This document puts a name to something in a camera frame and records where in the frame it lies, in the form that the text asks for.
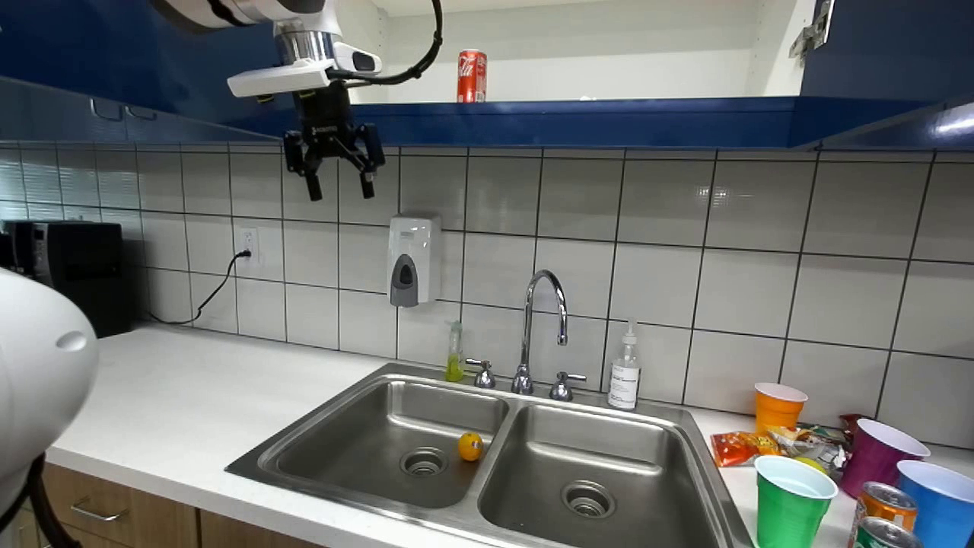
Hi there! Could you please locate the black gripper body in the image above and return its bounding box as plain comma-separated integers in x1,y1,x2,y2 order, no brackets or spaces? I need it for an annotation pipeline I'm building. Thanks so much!
298,78,359,145

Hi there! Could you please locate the red soda can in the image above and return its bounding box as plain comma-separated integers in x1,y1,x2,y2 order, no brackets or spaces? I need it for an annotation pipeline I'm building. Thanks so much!
455,49,491,105

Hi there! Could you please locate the blue cabinet door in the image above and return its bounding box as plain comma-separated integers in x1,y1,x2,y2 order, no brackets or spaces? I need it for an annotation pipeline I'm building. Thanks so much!
802,0,974,102
0,0,306,115

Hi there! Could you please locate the stainless steel double sink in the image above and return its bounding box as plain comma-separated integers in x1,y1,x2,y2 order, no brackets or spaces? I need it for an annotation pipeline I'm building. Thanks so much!
223,366,758,548

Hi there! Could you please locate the wooden base cabinet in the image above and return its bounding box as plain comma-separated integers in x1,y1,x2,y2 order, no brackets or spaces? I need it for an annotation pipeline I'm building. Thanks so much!
27,460,338,548

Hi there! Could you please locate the metal cabinet hinge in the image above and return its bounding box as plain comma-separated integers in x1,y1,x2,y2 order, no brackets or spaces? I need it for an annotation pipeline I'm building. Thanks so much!
789,0,840,58

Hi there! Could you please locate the orange soda can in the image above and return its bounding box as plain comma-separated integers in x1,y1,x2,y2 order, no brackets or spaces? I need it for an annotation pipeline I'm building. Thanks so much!
855,481,922,531

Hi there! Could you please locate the green dish soap bottle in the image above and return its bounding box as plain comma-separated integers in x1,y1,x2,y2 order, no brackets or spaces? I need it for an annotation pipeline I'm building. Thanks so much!
442,319,468,385

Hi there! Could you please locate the chrome gooseneck faucet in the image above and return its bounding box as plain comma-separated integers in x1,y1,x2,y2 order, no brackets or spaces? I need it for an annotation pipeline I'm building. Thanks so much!
508,269,574,394

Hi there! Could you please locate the black countertop appliance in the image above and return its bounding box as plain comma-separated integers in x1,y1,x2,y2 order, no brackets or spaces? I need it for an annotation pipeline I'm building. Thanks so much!
0,219,139,343

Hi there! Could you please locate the yellow toy fruit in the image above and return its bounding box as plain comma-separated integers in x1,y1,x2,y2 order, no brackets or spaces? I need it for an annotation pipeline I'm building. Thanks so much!
455,428,486,466

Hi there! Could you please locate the clear pump bottle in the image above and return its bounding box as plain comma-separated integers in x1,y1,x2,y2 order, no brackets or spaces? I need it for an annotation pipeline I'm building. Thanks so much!
606,319,645,415

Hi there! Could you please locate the orange snack bag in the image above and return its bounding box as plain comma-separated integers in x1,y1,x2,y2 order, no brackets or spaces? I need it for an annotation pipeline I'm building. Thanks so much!
710,428,776,473

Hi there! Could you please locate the orange plastic cup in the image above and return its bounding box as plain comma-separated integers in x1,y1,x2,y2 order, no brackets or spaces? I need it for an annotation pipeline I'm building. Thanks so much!
752,381,811,434

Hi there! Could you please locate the shiny snack wrapper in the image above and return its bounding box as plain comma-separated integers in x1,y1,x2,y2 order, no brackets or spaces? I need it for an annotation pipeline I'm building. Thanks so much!
767,424,854,476

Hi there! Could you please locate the green plastic cup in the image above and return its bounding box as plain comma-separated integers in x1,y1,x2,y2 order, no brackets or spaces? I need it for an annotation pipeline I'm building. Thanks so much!
752,452,840,548

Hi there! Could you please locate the purple plastic cup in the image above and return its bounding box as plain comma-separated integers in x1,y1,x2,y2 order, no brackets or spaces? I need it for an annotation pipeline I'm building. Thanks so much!
838,417,936,498

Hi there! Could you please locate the blue plastic cup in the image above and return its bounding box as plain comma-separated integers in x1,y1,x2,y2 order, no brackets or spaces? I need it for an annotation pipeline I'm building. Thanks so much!
895,457,974,548

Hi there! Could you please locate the white wall outlet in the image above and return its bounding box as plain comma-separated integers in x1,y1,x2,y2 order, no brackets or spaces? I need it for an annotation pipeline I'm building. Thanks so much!
232,225,263,269

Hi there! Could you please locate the white wall soap dispenser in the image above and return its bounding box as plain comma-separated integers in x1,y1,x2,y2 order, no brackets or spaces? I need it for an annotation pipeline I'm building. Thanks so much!
388,214,436,310

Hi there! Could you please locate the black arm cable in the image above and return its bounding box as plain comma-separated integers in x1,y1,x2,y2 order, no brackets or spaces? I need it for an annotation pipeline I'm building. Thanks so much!
338,0,449,92

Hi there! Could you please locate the black power cable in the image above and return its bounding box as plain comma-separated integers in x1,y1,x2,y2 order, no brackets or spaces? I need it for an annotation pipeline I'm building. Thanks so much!
182,245,255,328

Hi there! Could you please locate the closed blue wall cabinet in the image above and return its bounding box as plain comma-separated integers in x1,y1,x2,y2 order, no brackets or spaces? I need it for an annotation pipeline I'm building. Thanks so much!
0,76,309,145

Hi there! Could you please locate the blue wall cabinet white interior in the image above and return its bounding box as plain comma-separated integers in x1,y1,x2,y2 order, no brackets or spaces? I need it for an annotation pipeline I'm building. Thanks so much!
254,0,974,154

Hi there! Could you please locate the metal drawer handle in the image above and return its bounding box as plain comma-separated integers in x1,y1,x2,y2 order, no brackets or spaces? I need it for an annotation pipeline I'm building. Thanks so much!
67,498,130,529

